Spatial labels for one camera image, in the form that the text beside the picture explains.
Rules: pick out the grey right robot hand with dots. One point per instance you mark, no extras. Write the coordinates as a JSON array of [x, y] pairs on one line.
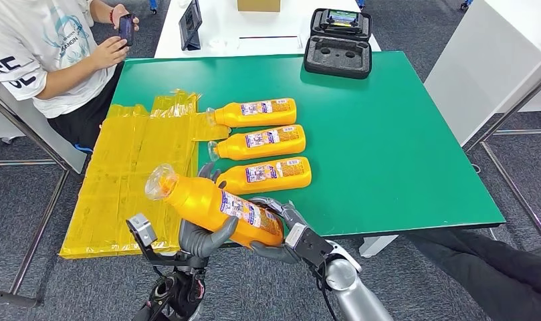
[[292, 219]]

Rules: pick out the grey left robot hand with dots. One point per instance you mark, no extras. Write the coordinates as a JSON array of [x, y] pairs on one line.
[[203, 243]]

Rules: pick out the person's left hand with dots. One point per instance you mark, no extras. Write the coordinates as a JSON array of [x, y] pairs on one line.
[[116, 13]]

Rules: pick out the person's right hand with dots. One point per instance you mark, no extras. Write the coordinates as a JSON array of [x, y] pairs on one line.
[[110, 53]]

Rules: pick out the black smartphone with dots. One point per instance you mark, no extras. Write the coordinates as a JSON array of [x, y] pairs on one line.
[[126, 29]]

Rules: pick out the orange detergent bottle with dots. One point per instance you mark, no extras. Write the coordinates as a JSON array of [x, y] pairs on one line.
[[234, 116], [234, 148], [199, 199], [292, 181]]

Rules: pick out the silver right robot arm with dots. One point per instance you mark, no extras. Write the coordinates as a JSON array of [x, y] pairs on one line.
[[354, 292]]

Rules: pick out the black tablet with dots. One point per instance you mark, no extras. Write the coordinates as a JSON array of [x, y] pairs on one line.
[[190, 24]]

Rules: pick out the person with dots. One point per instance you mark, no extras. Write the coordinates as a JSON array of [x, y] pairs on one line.
[[31, 44]]

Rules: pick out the white table foot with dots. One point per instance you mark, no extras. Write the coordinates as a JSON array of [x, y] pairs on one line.
[[376, 246]]

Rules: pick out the yellow taped cardboard mat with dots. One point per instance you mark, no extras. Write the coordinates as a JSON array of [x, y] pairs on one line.
[[119, 155]]

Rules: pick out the crumpled white paper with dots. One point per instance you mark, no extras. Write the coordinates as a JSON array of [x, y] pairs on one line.
[[217, 43]]

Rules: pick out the brown cardboard box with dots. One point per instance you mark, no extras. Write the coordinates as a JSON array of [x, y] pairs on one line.
[[258, 5]]

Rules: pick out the white table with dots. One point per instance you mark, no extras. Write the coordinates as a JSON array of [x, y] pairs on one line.
[[261, 26]]

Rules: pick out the white flat panel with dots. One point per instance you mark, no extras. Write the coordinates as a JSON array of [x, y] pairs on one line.
[[270, 47]]

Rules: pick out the black foam-lined case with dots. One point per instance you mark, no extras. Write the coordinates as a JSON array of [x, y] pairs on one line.
[[337, 66]]

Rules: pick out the black handheld controller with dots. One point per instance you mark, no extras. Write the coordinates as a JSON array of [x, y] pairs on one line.
[[342, 18]]

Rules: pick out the black garment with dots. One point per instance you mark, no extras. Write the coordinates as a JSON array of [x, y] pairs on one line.
[[496, 274]]

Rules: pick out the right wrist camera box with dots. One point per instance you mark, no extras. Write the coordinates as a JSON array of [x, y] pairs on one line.
[[312, 248]]

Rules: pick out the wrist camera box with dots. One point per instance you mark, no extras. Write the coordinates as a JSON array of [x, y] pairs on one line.
[[141, 228], [312, 248]]

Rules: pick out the blue frame foot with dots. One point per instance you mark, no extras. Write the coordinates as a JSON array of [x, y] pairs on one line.
[[466, 5], [153, 5], [361, 4]]

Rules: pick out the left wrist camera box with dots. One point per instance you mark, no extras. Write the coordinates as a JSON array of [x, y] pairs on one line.
[[141, 228]]

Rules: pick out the steel table frame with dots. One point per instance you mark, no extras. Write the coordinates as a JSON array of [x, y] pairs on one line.
[[62, 155], [514, 189]]

